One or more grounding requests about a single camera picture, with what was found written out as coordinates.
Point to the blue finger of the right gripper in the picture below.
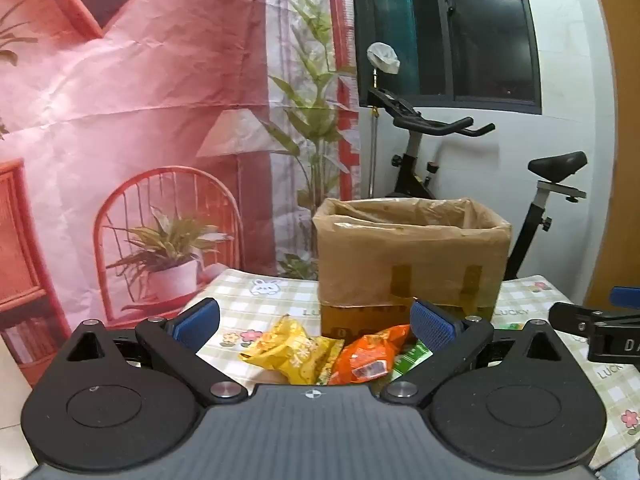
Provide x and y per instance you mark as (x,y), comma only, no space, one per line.
(625,297)

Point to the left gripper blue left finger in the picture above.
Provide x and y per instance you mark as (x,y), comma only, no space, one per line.
(172,346)

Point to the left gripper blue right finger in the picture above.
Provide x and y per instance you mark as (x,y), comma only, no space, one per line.
(455,344)

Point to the green striped snack packet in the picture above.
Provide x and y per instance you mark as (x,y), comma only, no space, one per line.
(409,358)

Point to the orange snack bag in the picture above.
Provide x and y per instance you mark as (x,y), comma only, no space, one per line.
(370,357)

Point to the yellow snack bag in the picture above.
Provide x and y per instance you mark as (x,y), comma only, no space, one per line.
(287,349)

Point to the cardboard box with plastic liner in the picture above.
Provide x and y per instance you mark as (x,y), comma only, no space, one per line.
(376,256)

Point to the black exercise bike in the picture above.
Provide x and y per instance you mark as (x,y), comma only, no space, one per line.
(448,158)

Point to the printed room backdrop cloth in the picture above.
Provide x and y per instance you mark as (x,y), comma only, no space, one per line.
(148,145)

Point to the dark window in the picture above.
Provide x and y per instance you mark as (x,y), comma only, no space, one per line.
(479,54)

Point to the wooden door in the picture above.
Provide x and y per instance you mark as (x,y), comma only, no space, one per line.
(618,260)

